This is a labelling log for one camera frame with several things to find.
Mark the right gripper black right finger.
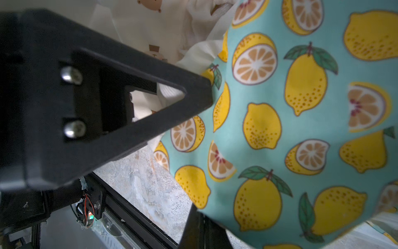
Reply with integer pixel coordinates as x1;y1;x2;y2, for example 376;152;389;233
178;204;233;249

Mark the cream animal print pillow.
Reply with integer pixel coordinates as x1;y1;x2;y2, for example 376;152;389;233
89;1;238;67

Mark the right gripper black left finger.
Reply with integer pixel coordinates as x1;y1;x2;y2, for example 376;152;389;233
1;9;213;191

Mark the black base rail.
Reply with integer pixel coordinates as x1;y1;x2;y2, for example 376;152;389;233
85;173;178;249

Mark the green lemon print pillow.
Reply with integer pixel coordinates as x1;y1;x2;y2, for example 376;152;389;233
154;1;398;249

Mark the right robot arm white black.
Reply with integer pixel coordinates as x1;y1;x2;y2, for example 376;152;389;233
1;9;231;249

